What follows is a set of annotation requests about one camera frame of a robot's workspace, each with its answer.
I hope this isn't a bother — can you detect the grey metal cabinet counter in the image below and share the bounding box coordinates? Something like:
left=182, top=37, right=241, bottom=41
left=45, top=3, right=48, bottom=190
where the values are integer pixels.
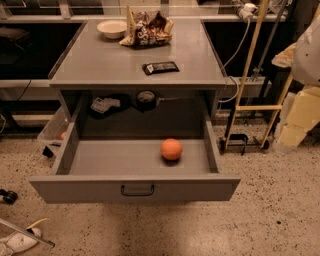
left=47, top=18, right=229, bottom=122

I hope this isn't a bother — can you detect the white sneaker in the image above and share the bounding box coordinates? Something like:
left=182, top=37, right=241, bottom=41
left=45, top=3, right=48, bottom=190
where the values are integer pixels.
left=0, top=232, right=37, bottom=256

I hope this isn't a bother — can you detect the black drawer handle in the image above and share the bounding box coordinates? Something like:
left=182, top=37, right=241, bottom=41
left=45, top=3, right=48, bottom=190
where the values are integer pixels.
left=120, top=185, right=154, bottom=197

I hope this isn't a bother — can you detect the yellow wooden frame stand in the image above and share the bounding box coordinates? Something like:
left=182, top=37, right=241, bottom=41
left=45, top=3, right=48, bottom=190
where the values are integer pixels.
left=218, top=0, right=294, bottom=156

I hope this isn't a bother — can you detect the black caster wheel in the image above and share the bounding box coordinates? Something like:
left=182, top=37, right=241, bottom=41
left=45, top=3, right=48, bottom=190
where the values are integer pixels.
left=0, top=189, right=18, bottom=204

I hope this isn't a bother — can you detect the brown chip bag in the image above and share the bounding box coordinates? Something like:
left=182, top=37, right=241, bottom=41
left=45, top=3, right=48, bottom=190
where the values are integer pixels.
left=119, top=6, right=174, bottom=48

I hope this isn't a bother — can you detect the white power adapter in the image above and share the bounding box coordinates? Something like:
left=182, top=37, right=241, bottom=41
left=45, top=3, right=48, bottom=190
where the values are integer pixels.
left=238, top=3, right=257, bottom=21

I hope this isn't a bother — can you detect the black snack bar packet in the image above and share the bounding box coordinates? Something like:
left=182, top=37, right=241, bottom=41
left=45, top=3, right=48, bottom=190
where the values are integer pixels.
left=142, top=61, right=179, bottom=75

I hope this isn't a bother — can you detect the orange fruit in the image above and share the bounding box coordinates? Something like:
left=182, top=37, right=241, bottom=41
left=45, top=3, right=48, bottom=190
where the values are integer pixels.
left=161, top=138, right=183, bottom=161

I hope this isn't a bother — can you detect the open grey top drawer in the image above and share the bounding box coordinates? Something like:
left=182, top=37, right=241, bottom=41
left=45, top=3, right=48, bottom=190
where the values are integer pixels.
left=30, top=97, right=240, bottom=203

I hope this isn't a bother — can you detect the black pouch with label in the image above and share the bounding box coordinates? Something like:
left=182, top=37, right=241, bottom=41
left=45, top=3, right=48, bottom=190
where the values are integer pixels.
left=88, top=94, right=131, bottom=120

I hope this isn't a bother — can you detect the grey metal bar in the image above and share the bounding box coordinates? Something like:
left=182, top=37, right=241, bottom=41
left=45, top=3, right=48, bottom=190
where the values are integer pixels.
left=0, top=217, right=55, bottom=248

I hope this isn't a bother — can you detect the clear plastic bin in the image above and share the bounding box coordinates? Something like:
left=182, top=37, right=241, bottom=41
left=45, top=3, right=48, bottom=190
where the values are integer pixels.
left=37, top=107, right=69, bottom=146

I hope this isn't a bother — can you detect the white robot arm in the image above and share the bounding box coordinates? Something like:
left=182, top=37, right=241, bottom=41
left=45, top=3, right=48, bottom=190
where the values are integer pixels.
left=272, top=16, right=320, bottom=153

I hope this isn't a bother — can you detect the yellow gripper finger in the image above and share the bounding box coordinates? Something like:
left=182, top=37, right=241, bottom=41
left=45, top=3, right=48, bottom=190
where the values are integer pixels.
left=272, top=86, right=320, bottom=154

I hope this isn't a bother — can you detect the white ceramic bowl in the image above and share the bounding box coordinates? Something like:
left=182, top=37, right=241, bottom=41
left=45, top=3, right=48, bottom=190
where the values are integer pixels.
left=97, top=20, right=127, bottom=39

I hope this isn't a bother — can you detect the round black tape measure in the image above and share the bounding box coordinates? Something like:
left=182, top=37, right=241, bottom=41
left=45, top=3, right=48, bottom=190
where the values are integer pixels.
left=136, top=90, right=176, bottom=112

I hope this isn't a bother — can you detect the white power cable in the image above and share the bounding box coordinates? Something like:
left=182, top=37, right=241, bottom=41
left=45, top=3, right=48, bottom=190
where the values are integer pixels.
left=218, top=18, right=252, bottom=104

